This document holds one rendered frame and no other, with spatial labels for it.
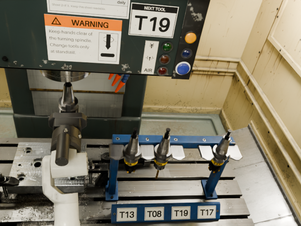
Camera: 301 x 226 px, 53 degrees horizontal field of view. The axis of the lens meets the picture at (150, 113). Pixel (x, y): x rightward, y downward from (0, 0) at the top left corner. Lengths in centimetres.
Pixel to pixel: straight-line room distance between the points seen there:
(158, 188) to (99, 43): 85
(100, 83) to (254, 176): 93
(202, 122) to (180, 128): 19
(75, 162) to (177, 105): 141
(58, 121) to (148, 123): 121
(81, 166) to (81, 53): 33
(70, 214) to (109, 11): 53
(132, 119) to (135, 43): 106
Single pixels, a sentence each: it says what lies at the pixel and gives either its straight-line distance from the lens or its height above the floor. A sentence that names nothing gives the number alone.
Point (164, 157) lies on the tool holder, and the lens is 108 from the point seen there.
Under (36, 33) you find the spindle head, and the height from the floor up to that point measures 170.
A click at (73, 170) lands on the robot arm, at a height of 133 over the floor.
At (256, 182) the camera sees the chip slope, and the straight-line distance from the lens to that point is 168.
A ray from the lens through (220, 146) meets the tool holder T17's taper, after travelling 112.
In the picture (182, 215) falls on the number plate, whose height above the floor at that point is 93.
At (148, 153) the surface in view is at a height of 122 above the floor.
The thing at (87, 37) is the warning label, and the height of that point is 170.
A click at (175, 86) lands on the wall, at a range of 207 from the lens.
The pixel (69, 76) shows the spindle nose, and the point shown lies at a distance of 88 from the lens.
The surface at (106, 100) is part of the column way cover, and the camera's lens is 159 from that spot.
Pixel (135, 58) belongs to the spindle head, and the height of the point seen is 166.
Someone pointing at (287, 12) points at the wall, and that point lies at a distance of 169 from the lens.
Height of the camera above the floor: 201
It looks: 40 degrees down
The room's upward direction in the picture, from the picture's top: 10 degrees clockwise
